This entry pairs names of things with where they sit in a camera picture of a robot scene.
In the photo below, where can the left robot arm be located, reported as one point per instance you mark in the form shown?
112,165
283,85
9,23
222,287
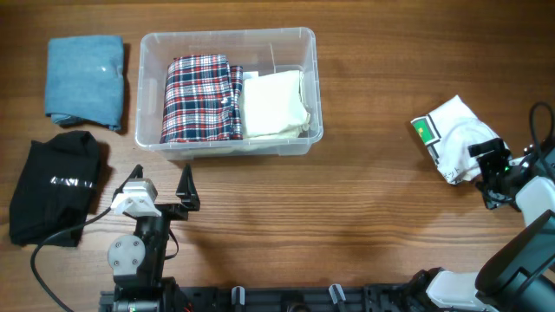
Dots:
137,260

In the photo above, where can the clear plastic storage container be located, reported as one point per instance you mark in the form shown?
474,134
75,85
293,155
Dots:
266,51

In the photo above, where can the folded blue denim cloth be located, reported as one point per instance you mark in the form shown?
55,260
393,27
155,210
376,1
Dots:
85,81

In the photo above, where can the plaid shirt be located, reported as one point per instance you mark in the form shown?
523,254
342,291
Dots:
201,100

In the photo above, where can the cream cloth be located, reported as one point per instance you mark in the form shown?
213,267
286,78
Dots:
271,106

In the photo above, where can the black garment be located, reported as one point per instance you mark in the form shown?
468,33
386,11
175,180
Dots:
56,187

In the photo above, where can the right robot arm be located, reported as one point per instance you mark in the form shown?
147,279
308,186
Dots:
512,280

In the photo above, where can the white t-shirt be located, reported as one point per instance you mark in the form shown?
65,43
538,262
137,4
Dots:
447,132

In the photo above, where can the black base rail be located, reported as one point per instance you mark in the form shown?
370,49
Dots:
369,298

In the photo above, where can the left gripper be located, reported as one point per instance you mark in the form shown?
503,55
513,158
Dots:
188,195

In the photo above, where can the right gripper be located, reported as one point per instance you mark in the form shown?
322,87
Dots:
494,198

